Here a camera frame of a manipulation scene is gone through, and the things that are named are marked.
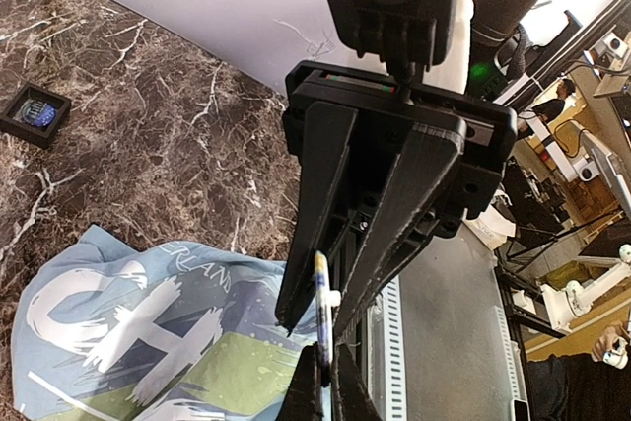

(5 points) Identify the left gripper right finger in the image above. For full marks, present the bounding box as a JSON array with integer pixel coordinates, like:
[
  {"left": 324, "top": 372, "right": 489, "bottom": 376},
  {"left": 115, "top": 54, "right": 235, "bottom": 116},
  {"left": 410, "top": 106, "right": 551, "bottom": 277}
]
[{"left": 334, "top": 124, "right": 466, "bottom": 338}]

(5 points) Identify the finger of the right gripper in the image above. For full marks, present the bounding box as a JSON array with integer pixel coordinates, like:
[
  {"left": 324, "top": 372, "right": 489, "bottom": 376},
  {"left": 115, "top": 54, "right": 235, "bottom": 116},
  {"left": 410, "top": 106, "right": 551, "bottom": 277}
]
[
  {"left": 330, "top": 344, "right": 382, "bottom": 421},
  {"left": 283, "top": 344, "right": 325, "bottom": 421}
]

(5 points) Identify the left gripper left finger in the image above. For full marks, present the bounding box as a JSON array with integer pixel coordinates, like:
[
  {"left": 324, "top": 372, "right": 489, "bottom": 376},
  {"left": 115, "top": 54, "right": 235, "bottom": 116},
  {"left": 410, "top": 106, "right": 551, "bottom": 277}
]
[{"left": 275, "top": 102, "right": 357, "bottom": 332}]

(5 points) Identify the dark round brooch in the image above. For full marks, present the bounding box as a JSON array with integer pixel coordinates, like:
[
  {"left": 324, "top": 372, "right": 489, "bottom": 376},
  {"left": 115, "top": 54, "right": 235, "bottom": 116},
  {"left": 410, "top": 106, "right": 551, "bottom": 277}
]
[{"left": 314, "top": 250, "right": 341, "bottom": 387}]

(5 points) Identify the light blue printed t-shirt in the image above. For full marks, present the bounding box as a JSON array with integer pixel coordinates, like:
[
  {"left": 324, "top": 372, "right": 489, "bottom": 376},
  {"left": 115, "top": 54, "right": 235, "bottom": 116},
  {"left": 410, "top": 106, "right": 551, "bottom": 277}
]
[{"left": 11, "top": 226, "right": 316, "bottom": 420}]

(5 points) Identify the removed round pin brooch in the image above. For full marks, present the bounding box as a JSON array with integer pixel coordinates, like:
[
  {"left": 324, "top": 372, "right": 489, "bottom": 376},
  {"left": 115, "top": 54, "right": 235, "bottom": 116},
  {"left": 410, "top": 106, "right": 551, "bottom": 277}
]
[{"left": 18, "top": 99, "right": 56, "bottom": 129}]

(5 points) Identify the white tissue pack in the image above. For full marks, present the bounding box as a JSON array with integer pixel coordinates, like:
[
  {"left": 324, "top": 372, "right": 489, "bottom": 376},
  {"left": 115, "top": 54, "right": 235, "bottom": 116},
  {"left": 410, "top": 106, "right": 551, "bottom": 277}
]
[{"left": 464, "top": 205, "right": 516, "bottom": 250}]

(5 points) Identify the person in black clothing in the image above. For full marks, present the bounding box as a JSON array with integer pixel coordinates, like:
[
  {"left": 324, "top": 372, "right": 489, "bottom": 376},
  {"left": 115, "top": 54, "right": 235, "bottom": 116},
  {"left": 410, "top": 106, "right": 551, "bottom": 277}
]
[{"left": 527, "top": 321, "right": 630, "bottom": 421}]

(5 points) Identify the right black display box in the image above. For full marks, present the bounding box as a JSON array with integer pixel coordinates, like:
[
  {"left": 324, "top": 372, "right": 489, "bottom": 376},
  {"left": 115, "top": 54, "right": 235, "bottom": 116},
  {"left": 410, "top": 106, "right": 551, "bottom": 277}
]
[{"left": 1, "top": 82, "right": 71, "bottom": 149}]

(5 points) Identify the white slotted cable duct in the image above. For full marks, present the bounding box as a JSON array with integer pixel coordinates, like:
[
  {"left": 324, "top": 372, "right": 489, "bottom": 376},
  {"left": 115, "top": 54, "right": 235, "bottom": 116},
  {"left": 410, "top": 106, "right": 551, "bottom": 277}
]
[{"left": 389, "top": 273, "right": 523, "bottom": 420}]

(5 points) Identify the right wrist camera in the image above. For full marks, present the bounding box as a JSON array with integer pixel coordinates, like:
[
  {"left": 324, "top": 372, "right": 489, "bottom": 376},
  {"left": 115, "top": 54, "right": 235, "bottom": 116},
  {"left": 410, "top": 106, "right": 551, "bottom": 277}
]
[{"left": 310, "top": 0, "right": 469, "bottom": 72}]

